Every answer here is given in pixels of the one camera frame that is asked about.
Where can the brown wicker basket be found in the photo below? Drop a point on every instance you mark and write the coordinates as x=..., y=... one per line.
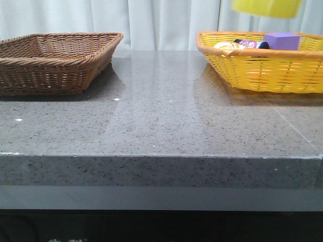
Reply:
x=55, y=63

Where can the yellow tape roll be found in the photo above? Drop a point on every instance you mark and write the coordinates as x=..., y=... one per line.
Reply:
x=268, y=8

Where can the purple foam cube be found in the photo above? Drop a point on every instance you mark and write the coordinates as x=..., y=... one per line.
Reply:
x=282, y=40

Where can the yellow woven basket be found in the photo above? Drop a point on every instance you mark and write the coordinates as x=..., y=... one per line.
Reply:
x=278, y=71

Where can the toy bread loaf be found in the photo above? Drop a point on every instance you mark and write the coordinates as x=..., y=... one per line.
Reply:
x=228, y=46

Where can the white curtain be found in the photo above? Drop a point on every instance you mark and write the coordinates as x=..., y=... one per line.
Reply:
x=147, y=25

